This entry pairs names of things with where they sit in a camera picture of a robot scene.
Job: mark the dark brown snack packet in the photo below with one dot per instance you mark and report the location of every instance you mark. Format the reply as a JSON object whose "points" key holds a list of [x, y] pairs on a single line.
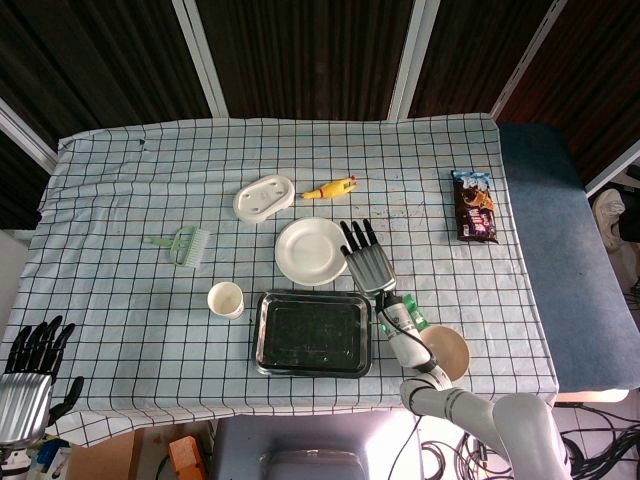
{"points": [[475, 210]]}

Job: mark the orange box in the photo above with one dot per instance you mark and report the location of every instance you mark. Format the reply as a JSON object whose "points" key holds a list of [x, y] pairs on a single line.
{"points": [[186, 457]]}

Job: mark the green sachet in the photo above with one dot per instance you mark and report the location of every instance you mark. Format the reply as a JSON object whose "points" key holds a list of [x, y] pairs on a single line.
{"points": [[416, 312]]}

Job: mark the white paper plate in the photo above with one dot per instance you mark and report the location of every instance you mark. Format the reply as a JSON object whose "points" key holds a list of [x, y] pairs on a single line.
{"points": [[310, 252]]}

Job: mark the white oval soap dish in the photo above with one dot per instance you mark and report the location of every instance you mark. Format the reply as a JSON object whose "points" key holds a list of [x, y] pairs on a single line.
{"points": [[262, 197]]}

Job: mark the beige bowl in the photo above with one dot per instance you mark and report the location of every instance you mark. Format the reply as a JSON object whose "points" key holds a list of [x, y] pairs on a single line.
{"points": [[450, 350]]}

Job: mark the yellow rubber chicken toy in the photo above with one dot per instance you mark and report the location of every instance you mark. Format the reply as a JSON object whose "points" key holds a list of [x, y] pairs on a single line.
{"points": [[327, 191]]}

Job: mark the white partition post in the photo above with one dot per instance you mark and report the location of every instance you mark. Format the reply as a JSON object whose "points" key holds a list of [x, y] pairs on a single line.
{"points": [[412, 60], [527, 60], [612, 175], [25, 135], [202, 60]]}

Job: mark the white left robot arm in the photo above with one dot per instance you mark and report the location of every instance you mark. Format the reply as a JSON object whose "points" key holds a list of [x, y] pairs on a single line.
{"points": [[11, 462]]}

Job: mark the stainless steel tray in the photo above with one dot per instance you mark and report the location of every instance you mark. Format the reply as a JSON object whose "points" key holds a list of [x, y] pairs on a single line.
{"points": [[312, 335]]}

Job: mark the green cleaning brush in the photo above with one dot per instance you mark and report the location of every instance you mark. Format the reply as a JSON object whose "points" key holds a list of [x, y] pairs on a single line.
{"points": [[190, 247]]}

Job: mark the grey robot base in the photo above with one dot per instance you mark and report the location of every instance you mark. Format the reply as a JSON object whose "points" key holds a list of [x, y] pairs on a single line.
{"points": [[300, 445]]}

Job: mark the checked tablecloth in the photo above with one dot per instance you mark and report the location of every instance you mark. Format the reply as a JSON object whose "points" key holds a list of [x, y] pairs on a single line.
{"points": [[150, 325]]}

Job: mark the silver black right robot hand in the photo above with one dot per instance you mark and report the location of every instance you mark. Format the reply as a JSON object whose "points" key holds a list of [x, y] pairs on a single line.
{"points": [[372, 272]]}

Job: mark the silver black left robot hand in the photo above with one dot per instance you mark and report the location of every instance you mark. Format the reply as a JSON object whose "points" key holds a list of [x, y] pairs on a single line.
{"points": [[25, 405]]}

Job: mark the brown cardboard box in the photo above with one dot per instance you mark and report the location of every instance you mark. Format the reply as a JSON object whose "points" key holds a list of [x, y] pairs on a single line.
{"points": [[105, 457]]}

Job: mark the white paper cup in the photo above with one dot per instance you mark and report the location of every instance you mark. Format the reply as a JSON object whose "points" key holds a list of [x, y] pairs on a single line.
{"points": [[226, 300]]}

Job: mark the white shoe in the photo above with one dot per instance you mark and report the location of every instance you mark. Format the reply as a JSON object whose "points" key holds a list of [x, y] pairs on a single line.
{"points": [[609, 215]]}

